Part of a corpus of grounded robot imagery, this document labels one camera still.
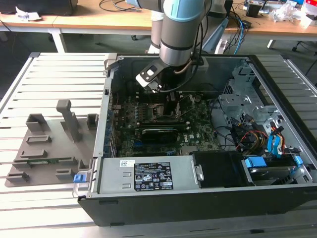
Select metal socket cover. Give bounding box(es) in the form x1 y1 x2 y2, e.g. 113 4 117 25
178 95 197 119

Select CPU socket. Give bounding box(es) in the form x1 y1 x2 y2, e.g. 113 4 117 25
151 102 181 120

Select green motherboard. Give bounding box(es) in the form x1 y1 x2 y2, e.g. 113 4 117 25
108 91 221 158

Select black graphics card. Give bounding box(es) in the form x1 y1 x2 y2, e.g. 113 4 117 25
140 127 178 145

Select white power strip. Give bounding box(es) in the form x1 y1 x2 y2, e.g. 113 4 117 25
214 39 229 55

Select pale blue teach pendant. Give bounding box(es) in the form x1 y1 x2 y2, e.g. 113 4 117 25
202 18 229 54

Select silver drive cage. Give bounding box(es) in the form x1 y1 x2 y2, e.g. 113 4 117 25
217 79 288 139

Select black computer box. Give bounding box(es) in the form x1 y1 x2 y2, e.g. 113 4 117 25
210 0 234 18

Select wooden desk white legs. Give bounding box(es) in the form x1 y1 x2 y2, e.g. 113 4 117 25
224 13 317 50
0 9 154 53

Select black fan shroud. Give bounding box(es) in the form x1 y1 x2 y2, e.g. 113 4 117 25
189 150 256 189

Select grey power supply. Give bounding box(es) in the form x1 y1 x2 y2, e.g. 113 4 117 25
97 155 199 196

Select small black box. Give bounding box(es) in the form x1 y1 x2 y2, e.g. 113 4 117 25
246 3 264 18

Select hard disk blue carrier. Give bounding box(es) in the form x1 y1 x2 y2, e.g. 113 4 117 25
241 154 305 186

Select black open PC case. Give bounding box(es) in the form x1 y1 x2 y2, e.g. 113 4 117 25
71 53 317 228

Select clear plastic bags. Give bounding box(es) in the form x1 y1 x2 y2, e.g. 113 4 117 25
269 1 302 23

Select grey parts rack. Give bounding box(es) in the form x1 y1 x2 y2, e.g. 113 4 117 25
4 99 100 188

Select large black device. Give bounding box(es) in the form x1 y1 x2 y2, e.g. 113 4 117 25
0 0 75 15

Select green RAM stick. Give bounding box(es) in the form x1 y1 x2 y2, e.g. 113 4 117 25
14 158 75 166

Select crumpled white paper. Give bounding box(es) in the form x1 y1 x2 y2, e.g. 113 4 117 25
15 6 42 22

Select white red box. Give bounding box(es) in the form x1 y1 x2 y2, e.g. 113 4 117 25
300 0 317 28

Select black camera cable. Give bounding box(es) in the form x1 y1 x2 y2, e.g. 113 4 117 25
158 56 203 93

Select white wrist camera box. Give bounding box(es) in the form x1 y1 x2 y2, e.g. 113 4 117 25
142 78 163 94

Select black camera bracket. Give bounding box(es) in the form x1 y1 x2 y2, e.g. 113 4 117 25
135 61 160 84

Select blue cable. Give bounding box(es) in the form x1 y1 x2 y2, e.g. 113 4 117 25
231 12 246 54

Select black coiled cable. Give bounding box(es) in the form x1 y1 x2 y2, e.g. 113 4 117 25
99 0 142 13

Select red yellow black wire bundle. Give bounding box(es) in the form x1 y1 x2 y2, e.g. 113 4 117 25
232 116 270 160

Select blue flat data wire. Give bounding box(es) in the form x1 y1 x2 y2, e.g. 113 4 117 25
273 130 285 160
267 133 277 156

